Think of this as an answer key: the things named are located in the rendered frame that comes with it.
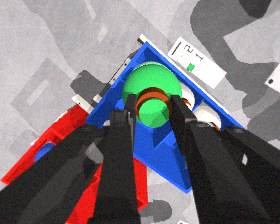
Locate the green bottle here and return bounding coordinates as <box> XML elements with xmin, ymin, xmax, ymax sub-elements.
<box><xmin>122</xmin><ymin>61</ymin><xmax>182</xmax><ymax>128</ymax></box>

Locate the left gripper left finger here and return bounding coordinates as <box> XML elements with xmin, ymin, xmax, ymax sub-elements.
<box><xmin>0</xmin><ymin>94</ymin><xmax>141</xmax><ymax>224</ymax></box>

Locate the blue plastic crate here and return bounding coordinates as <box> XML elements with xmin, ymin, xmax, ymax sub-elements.
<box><xmin>84</xmin><ymin>41</ymin><xmax>243</xmax><ymax>194</ymax></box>

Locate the red plastic crate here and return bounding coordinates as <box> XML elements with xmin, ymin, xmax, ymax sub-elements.
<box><xmin>1</xmin><ymin>104</ymin><xmax>148</xmax><ymax>224</ymax></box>

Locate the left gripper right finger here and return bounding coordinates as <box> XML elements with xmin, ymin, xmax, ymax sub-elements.
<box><xmin>169</xmin><ymin>94</ymin><xmax>280</xmax><ymax>224</ymax></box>

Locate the white paper pick list strip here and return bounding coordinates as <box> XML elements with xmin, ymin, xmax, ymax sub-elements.
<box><xmin>167</xmin><ymin>37</ymin><xmax>226</xmax><ymax>89</ymax></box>

